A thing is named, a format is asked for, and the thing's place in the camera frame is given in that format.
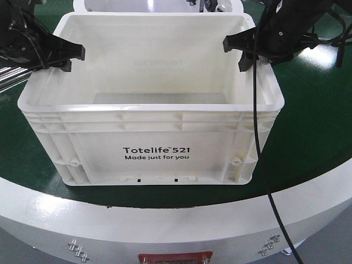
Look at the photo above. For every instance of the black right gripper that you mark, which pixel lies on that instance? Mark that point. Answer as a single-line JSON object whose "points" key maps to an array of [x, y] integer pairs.
{"points": [[282, 31]]}

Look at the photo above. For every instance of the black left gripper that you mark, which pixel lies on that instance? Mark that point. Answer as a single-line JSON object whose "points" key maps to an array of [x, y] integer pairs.
{"points": [[23, 40]]}

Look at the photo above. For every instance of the white plastic tote box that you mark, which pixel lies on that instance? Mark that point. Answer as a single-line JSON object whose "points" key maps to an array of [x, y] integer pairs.
{"points": [[156, 101]]}

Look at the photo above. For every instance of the steel conveyor rollers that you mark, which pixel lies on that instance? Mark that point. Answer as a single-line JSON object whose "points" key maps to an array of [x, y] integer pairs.
{"points": [[12, 74]]}

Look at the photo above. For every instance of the white outer conveyor rim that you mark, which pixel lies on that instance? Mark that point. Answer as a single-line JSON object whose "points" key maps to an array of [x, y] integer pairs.
{"points": [[235, 232]]}

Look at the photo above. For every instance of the red label plate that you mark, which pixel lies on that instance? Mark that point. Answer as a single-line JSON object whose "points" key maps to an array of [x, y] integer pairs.
{"points": [[192, 258]]}

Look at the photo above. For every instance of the white inner ring guard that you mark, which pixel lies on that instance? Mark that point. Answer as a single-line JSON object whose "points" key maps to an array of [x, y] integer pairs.
{"points": [[158, 6]]}

